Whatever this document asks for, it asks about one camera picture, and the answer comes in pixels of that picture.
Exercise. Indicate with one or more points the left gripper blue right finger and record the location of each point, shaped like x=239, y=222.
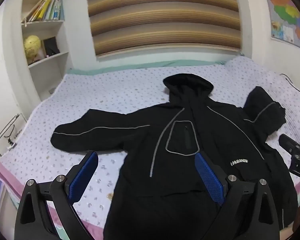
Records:
x=213, y=177

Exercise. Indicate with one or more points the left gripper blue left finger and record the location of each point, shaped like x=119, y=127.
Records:
x=79, y=177

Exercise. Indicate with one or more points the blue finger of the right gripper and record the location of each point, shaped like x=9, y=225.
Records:
x=289, y=145

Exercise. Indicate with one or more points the black hooded jacket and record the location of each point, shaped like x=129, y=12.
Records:
x=159, y=193

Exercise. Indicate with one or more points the yellow globe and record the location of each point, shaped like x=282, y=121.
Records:
x=32, y=45

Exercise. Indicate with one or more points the white corner bookshelf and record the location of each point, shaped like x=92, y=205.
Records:
x=48, y=72

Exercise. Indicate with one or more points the striped brown roller blind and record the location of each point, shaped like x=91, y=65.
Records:
x=118, y=25

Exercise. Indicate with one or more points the row of books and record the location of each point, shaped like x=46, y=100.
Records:
x=41, y=11

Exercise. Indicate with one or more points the colourful wall map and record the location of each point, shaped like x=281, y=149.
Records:
x=285, y=21

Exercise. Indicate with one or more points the black picture frame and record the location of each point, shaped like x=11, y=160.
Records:
x=50, y=46

